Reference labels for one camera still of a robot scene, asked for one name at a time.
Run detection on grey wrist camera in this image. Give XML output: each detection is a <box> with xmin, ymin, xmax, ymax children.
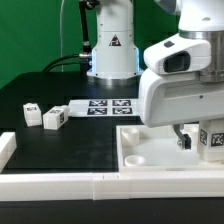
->
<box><xmin>144</xmin><ymin>34</ymin><xmax>211</xmax><ymax>75</ymax></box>

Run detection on white square tabletop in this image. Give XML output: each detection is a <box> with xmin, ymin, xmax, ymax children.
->
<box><xmin>116</xmin><ymin>124</ymin><xmax>224</xmax><ymax>173</ymax></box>

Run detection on black cables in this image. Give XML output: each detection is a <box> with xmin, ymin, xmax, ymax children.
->
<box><xmin>42</xmin><ymin>0</ymin><xmax>101</xmax><ymax>73</ymax></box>

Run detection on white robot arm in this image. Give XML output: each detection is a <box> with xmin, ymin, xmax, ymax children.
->
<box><xmin>87</xmin><ymin>0</ymin><xmax>224</xmax><ymax>149</ymax></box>

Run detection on white sheet with tag markers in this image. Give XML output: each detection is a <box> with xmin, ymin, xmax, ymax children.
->
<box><xmin>69</xmin><ymin>99</ymin><xmax>139</xmax><ymax>117</ymax></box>

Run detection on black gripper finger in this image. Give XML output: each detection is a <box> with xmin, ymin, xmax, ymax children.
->
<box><xmin>173</xmin><ymin>124</ymin><xmax>192</xmax><ymax>150</ymax></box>

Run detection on white cable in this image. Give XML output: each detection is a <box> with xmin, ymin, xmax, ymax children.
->
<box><xmin>59</xmin><ymin>0</ymin><xmax>66</xmax><ymax>73</ymax></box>

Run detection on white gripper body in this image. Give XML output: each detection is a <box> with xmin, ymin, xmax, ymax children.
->
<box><xmin>138</xmin><ymin>69</ymin><xmax>224</xmax><ymax>127</ymax></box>

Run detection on white U-shaped obstacle fence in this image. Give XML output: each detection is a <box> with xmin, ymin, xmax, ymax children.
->
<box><xmin>0</xmin><ymin>132</ymin><xmax>224</xmax><ymax>201</ymax></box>

